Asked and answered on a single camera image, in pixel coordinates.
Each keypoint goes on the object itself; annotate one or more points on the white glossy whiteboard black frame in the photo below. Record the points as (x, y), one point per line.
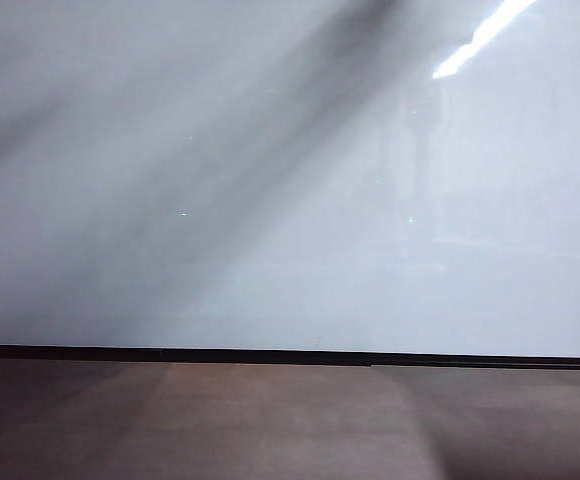
(220, 200)

